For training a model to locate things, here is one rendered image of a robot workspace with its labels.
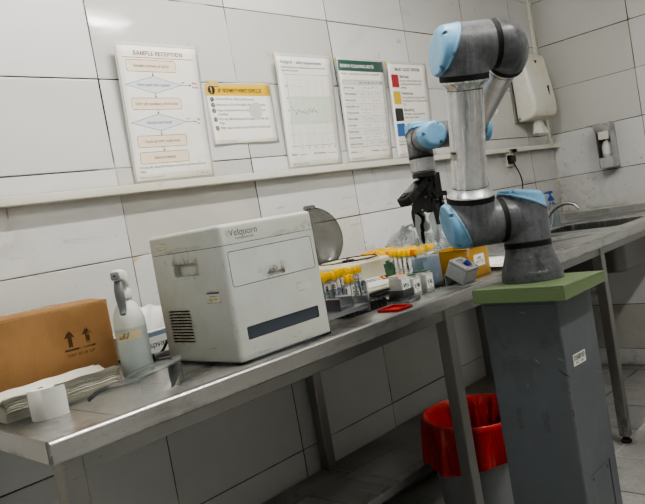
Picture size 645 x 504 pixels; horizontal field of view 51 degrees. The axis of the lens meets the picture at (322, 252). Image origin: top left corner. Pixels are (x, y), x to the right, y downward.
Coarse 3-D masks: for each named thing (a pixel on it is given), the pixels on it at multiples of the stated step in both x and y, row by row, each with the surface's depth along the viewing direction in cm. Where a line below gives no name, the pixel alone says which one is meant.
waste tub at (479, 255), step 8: (448, 248) 228; (472, 248) 215; (480, 248) 219; (440, 256) 219; (448, 256) 217; (456, 256) 215; (464, 256) 213; (472, 256) 214; (480, 256) 218; (488, 256) 222; (480, 264) 218; (488, 264) 222; (480, 272) 217; (488, 272) 221
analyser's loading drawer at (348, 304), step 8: (336, 296) 174; (344, 296) 172; (352, 296) 171; (360, 296) 176; (368, 296) 174; (328, 304) 170; (336, 304) 168; (344, 304) 173; (352, 304) 170; (360, 304) 174; (368, 304) 174; (328, 312) 169; (336, 312) 167; (344, 312) 167; (352, 312) 170
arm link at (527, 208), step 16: (512, 192) 167; (528, 192) 165; (512, 208) 165; (528, 208) 165; (544, 208) 167; (512, 224) 164; (528, 224) 165; (544, 224) 166; (512, 240) 167; (528, 240) 165
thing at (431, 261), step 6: (414, 258) 211; (420, 258) 208; (426, 258) 210; (432, 258) 212; (438, 258) 215; (414, 264) 210; (420, 264) 209; (426, 264) 209; (432, 264) 212; (438, 264) 215; (414, 270) 210; (432, 270) 212; (438, 270) 214; (438, 276) 214; (438, 282) 214
